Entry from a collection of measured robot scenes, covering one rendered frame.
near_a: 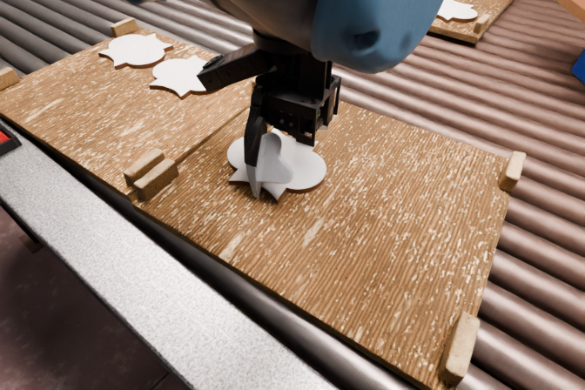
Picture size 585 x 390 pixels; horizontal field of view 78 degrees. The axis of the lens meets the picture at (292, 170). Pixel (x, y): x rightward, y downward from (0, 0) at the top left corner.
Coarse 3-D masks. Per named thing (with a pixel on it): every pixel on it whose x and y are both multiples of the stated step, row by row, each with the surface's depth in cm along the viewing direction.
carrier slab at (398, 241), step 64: (384, 128) 57; (192, 192) 48; (320, 192) 48; (384, 192) 48; (448, 192) 48; (256, 256) 41; (320, 256) 41; (384, 256) 41; (448, 256) 41; (320, 320) 36; (384, 320) 36; (448, 320) 36; (448, 384) 32
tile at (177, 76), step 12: (168, 60) 70; (180, 60) 70; (192, 60) 70; (156, 72) 67; (168, 72) 67; (180, 72) 67; (192, 72) 67; (156, 84) 64; (168, 84) 64; (180, 84) 64; (192, 84) 64; (180, 96) 62
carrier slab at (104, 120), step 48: (96, 48) 76; (192, 48) 76; (0, 96) 63; (48, 96) 63; (96, 96) 63; (144, 96) 63; (192, 96) 63; (240, 96) 63; (48, 144) 55; (96, 144) 54; (144, 144) 54; (192, 144) 54
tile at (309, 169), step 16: (240, 144) 53; (288, 144) 53; (240, 160) 50; (288, 160) 50; (304, 160) 50; (320, 160) 50; (240, 176) 48; (304, 176) 48; (320, 176) 48; (272, 192) 46; (304, 192) 47
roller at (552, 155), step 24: (192, 24) 90; (216, 24) 88; (336, 72) 72; (384, 96) 68; (408, 96) 66; (456, 120) 62; (480, 120) 61; (504, 144) 59; (528, 144) 57; (576, 168) 54
